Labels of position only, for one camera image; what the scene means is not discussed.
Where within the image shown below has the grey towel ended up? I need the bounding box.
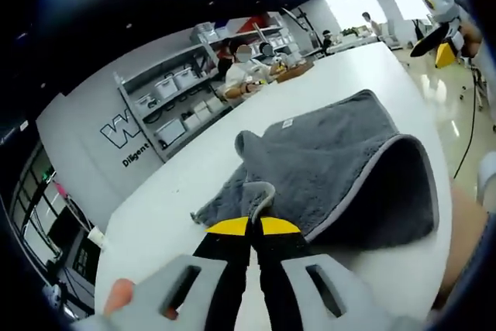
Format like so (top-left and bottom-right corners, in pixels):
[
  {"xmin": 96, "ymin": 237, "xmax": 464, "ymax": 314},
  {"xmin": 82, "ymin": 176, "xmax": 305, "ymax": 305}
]
[{"xmin": 189, "ymin": 89, "xmax": 441, "ymax": 250}]

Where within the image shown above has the person's left hand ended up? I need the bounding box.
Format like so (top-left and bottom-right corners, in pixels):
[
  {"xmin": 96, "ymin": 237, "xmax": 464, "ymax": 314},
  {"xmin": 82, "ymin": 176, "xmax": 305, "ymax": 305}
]
[{"xmin": 103, "ymin": 278, "xmax": 135, "ymax": 316}]

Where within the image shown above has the person's right hand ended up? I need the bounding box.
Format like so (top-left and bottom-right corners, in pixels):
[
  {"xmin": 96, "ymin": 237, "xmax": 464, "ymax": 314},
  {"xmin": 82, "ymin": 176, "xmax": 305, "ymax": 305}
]
[{"xmin": 460, "ymin": 22, "xmax": 485, "ymax": 57}]

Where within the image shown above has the white paper cup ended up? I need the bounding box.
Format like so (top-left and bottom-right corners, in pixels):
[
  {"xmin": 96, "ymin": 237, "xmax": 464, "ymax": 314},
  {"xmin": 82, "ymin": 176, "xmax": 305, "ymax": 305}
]
[{"xmin": 88, "ymin": 228, "xmax": 106, "ymax": 249}]

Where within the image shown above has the wooden tray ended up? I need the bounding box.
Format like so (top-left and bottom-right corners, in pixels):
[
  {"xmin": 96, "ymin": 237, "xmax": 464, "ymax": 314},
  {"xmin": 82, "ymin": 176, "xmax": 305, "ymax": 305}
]
[{"xmin": 275, "ymin": 61, "xmax": 315, "ymax": 84}]

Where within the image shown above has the grey metal shelving rack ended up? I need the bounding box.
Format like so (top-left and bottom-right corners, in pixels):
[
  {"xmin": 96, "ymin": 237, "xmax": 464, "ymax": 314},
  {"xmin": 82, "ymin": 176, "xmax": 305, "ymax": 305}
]
[{"xmin": 113, "ymin": 12, "xmax": 307, "ymax": 164}]

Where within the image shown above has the shelf with white bins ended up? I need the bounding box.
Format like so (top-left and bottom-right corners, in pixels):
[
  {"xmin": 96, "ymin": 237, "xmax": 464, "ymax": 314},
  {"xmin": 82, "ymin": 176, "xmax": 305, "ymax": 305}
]
[{"xmin": 133, "ymin": 24, "xmax": 295, "ymax": 146}]

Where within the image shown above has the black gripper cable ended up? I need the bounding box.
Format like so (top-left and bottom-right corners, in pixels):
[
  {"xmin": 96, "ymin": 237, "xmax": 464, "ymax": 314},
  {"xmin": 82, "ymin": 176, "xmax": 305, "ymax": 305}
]
[{"xmin": 450, "ymin": 67, "xmax": 481, "ymax": 181}]

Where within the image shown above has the black camera stand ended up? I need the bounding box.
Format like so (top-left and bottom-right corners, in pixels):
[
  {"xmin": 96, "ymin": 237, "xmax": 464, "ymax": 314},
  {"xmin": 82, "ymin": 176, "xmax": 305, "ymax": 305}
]
[{"xmin": 289, "ymin": 7, "xmax": 323, "ymax": 57}]

